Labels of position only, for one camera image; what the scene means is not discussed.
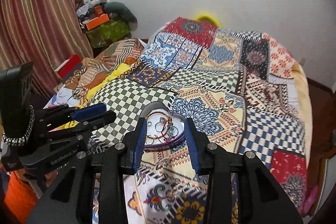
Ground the purple heart-shaped tin box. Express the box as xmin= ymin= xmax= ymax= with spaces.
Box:
xmin=140 ymin=101 xmax=186 ymax=151

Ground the brown striped cloth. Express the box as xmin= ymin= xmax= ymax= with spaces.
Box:
xmin=51 ymin=39 xmax=146 ymax=106

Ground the yellow cloth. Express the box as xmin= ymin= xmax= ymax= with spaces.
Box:
xmin=85 ymin=63 xmax=131 ymax=101

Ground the red box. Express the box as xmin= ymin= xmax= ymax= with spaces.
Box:
xmin=54 ymin=54 xmax=81 ymax=79

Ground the colourful patchwork bedspread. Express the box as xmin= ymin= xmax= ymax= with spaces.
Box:
xmin=77 ymin=18 xmax=312 ymax=223

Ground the green covered side table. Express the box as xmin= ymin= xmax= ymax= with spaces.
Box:
xmin=86 ymin=19 xmax=130 ymax=48

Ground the orange box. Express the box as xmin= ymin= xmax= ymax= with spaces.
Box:
xmin=85 ymin=14 xmax=109 ymax=31

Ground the dark green plush cushion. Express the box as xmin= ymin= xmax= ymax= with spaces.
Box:
xmin=104 ymin=2 xmax=137 ymax=23

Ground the red striped curtain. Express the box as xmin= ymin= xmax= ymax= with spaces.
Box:
xmin=1 ymin=0 xmax=93 ymax=98

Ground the yellow plastic stool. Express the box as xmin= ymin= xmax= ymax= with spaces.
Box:
xmin=193 ymin=12 xmax=223 ymax=28

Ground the black white wrist strap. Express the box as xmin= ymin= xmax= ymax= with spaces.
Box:
xmin=1 ymin=105 xmax=35 ymax=147

